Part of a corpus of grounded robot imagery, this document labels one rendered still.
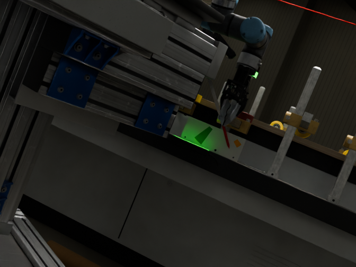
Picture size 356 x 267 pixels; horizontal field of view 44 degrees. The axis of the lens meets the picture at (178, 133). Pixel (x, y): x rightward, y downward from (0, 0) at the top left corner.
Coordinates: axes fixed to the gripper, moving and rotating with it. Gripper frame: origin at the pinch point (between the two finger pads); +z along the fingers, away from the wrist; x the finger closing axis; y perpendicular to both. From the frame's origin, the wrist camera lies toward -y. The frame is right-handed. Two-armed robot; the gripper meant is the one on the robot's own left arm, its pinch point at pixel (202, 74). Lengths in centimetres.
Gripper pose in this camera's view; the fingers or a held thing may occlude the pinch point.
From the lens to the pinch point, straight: 182.8
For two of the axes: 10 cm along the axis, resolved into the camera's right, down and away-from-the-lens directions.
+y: -9.2, -3.9, -1.0
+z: -3.9, 9.2, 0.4
